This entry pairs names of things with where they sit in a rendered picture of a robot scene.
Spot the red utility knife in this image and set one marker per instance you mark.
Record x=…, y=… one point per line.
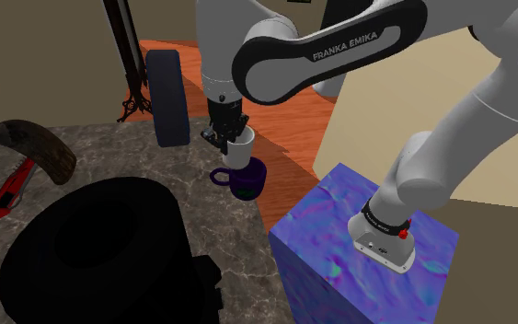
x=9, y=190

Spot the dark ornate floor stand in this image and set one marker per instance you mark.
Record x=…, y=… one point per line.
x=128, y=58

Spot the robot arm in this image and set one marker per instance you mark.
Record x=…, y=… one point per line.
x=456, y=130

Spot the dark brown curved banana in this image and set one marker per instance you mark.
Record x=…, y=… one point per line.
x=39, y=148

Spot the dark blue upright cushion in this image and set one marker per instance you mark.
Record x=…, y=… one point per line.
x=168, y=98

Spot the large black round pot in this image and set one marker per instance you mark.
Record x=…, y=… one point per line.
x=92, y=251

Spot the white cup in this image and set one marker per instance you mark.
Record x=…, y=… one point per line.
x=241, y=151

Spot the purple mug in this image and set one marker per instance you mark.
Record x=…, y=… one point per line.
x=247, y=180

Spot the blue purple patterned robot stand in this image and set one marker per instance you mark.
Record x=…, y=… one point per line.
x=330, y=251

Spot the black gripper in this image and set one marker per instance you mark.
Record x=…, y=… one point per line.
x=225, y=115

